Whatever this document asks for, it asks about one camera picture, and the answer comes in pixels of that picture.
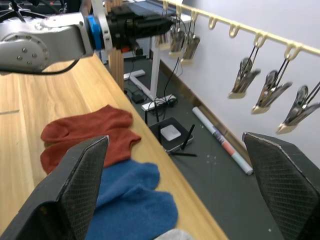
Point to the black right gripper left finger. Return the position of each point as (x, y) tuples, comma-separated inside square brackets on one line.
[(75, 180)]

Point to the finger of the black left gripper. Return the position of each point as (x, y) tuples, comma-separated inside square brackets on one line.
[(152, 31), (152, 20)]

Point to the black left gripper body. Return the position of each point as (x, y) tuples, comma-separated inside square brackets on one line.
[(120, 30)]

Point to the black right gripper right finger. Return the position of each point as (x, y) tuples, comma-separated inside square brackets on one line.
[(282, 185)]

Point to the metal hanger clip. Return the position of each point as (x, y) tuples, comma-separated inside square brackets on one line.
[(191, 47), (270, 92), (243, 80), (176, 41), (297, 112)]

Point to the cream plastic clip hanger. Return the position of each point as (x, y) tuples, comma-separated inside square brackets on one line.
[(275, 37)]

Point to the blue left wrist band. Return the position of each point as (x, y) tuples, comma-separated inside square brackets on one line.
[(95, 32)]

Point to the white desk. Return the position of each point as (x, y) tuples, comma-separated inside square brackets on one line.
[(155, 70)]

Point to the red ankle sock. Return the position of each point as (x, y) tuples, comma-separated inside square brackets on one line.
[(87, 122), (117, 150)]

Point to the blue ankle sock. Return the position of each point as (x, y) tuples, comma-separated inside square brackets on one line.
[(130, 175), (135, 215)]

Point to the black power adapter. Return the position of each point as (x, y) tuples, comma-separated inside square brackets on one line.
[(138, 98)]

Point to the white power strip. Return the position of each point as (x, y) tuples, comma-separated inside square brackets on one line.
[(160, 100)]

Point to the rolled paper poster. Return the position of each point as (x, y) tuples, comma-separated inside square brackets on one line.
[(225, 142)]

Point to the black white router with antennas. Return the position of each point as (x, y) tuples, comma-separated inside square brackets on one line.
[(172, 132)]

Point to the black office chair base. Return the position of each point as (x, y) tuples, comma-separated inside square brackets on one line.
[(15, 7)]

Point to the grey ankle sock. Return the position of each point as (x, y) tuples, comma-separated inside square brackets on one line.
[(175, 235)]

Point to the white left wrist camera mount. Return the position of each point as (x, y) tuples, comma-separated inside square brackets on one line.
[(101, 15)]

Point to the wooden frame post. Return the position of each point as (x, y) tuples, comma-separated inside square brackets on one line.
[(117, 65)]

